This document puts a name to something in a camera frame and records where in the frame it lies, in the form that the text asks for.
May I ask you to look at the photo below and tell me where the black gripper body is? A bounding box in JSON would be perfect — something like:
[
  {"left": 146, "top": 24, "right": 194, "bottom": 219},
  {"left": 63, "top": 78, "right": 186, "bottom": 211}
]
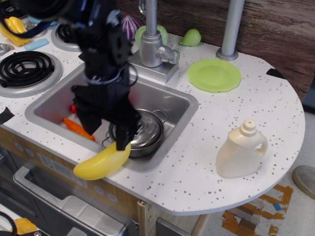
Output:
[{"left": 71, "top": 63, "right": 141, "bottom": 124}]

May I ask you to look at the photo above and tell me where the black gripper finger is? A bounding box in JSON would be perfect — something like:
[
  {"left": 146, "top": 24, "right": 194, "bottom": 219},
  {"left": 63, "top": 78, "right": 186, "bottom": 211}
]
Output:
[
  {"left": 76, "top": 105, "right": 102, "bottom": 135},
  {"left": 116, "top": 118, "right": 140, "bottom": 151}
]

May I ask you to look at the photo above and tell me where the yellow toy banana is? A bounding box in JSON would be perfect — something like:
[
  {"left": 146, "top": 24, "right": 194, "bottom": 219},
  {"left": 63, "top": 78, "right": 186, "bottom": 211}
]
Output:
[{"left": 73, "top": 142, "right": 131, "bottom": 180}]

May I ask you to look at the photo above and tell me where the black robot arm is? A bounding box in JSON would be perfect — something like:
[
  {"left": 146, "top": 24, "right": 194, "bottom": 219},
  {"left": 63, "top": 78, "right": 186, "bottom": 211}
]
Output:
[{"left": 16, "top": 0, "right": 140, "bottom": 150}]

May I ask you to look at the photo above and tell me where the green plastic plate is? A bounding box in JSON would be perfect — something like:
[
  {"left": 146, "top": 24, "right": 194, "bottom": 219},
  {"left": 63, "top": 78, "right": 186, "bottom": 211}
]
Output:
[{"left": 187, "top": 59, "right": 242, "bottom": 92}]

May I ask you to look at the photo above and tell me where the orange toy carrot in sink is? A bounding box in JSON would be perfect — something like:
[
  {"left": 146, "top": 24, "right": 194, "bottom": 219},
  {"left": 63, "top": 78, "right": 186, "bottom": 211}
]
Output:
[{"left": 63, "top": 118, "right": 95, "bottom": 141}]

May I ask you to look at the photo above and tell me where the red toy ketchup bottle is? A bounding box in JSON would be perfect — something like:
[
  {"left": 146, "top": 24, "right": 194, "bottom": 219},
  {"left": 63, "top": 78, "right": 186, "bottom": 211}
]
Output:
[{"left": 71, "top": 104, "right": 77, "bottom": 114}]

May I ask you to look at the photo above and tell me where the steel pot with lid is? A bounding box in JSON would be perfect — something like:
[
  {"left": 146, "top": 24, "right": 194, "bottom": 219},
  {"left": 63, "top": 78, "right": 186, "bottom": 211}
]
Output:
[{"left": 101, "top": 109, "right": 169, "bottom": 158}]

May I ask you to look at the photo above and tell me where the silver sink basin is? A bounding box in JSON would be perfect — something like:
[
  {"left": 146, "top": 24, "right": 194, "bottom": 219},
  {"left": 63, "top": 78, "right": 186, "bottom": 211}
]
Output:
[{"left": 25, "top": 65, "right": 198, "bottom": 172}]

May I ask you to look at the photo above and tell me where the silver toy faucet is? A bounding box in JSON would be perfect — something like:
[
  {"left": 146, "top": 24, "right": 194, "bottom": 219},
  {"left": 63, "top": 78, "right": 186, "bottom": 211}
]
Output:
[{"left": 129, "top": 0, "right": 180, "bottom": 83}]

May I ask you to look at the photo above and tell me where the rear right stove burner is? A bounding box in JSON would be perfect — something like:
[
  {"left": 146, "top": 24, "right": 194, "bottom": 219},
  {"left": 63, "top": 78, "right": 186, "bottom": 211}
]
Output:
[{"left": 51, "top": 24, "right": 81, "bottom": 52}]

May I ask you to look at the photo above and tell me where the stove burner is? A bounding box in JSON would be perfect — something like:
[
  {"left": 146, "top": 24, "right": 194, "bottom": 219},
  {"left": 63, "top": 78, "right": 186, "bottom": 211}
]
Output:
[
  {"left": 51, "top": 24, "right": 81, "bottom": 52},
  {"left": 0, "top": 51, "right": 63, "bottom": 98}
]

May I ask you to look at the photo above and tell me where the purple striped toy onion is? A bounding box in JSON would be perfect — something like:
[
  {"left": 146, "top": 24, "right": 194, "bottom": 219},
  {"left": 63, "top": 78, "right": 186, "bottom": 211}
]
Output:
[{"left": 122, "top": 15, "right": 142, "bottom": 40}]

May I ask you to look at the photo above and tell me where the front left stove burner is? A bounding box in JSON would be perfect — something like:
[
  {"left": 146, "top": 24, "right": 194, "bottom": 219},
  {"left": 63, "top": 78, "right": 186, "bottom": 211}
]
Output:
[{"left": 0, "top": 51, "right": 63, "bottom": 98}]

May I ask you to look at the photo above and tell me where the light green toy cabbage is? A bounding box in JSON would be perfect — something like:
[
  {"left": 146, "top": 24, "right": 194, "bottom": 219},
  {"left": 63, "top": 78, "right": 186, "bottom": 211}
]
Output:
[{"left": 134, "top": 25, "right": 168, "bottom": 48}]

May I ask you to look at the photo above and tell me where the green toy pear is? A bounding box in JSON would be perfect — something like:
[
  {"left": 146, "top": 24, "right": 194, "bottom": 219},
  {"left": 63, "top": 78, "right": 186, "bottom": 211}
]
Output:
[{"left": 179, "top": 29, "right": 202, "bottom": 46}]

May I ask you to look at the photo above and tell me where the cream detergent jug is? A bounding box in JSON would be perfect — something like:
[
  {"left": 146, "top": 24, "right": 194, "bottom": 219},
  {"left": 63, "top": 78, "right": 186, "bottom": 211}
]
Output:
[{"left": 216, "top": 119, "right": 268, "bottom": 177}]

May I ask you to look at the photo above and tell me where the yellow toy bell pepper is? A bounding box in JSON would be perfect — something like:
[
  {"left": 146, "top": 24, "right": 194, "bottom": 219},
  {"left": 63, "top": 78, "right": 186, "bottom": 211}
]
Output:
[{"left": 0, "top": 17, "right": 30, "bottom": 46}]

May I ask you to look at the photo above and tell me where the grey metal pole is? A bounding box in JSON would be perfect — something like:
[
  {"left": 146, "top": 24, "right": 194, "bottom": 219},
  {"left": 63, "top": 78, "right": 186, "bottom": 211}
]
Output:
[{"left": 216, "top": 0, "right": 245, "bottom": 61}]

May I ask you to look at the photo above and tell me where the round stool base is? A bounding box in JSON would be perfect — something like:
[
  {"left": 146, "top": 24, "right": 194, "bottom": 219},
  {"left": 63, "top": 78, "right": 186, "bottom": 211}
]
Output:
[{"left": 292, "top": 165, "right": 315, "bottom": 199}]

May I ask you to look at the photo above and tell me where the light blue toy handle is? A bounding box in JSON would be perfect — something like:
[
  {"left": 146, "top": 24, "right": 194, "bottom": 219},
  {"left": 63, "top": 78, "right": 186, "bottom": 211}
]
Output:
[{"left": 22, "top": 38, "right": 49, "bottom": 51}]

